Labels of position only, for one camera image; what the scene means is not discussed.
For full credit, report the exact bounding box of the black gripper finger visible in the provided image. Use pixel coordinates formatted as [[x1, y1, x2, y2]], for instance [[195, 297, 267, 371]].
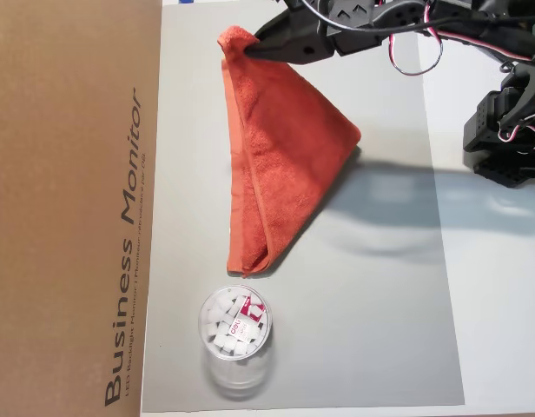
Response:
[[253, 9, 327, 44], [243, 28, 337, 66]]

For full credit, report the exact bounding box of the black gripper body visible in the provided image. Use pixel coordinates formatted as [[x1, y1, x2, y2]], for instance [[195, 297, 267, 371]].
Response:
[[326, 0, 393, 57]]

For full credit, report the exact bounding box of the orange terry towel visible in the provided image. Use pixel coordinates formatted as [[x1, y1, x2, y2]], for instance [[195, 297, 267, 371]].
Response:
[[217, 25, 363, 279]]

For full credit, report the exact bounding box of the grey table mat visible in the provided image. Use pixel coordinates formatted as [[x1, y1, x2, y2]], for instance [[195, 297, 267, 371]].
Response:
[[141, 3, 466, 414]]

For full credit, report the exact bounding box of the red white paper packet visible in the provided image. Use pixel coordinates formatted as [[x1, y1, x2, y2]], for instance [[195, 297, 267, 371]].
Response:
[[226, 295, 268, 344]]

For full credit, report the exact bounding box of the clear plastic jar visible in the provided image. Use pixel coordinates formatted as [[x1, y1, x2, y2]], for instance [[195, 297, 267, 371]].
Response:
[[196, 284, 275, 399]]

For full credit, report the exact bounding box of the cardboard monitor box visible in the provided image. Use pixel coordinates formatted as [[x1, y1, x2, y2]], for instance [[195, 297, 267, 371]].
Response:
[[0, 0, 164, 417]]

